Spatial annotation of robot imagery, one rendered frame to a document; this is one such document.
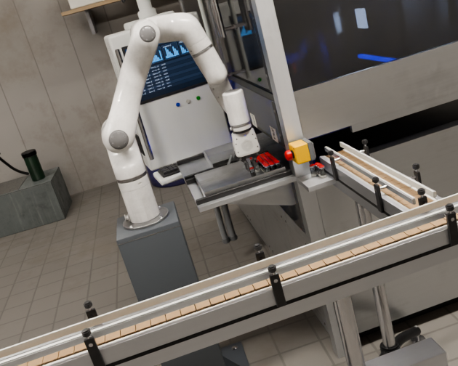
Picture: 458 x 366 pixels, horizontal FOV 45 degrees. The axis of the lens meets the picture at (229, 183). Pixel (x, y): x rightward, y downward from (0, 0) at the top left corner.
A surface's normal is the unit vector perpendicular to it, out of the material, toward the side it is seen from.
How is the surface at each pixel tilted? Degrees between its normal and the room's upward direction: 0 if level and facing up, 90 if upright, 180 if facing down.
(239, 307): 90
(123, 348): 90
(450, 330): 0
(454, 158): 90
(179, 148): 90
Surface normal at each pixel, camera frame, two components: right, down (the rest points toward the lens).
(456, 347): -0.25, -0.91
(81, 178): 0.18, 0.29
